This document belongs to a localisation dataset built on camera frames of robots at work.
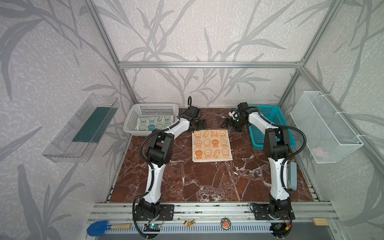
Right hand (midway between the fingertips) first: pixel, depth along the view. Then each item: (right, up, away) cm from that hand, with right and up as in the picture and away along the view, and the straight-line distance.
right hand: (226, 123), depth 103 cm
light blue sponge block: (+33, -28, -21) cm, 48 cm away
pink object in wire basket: (+40, -13, -30) cm, 52 cm away
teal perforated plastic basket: (+37, +7, +8) cm, 38 cm away
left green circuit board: (-41, -49, -32) cm, 72 cm away
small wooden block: (+39, -46, -33) cm, 69 cm away
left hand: (-17, +1, -1) cm, 17 cm away
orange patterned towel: (-12, -15, -4) cm, 20 cm away
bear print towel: (-54, 0, +3) cm, 54 cm away
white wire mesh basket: (+36, -5, -42) cm, 55 cm away
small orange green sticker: (-23, -47, -32) cm, 62 cm away
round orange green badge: (-6, -47, -32) cm, 57 cm away
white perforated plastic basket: (-67, +10, +6) cm, 68 cm away
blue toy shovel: (-66, -49, -33) cm, 88 cm away
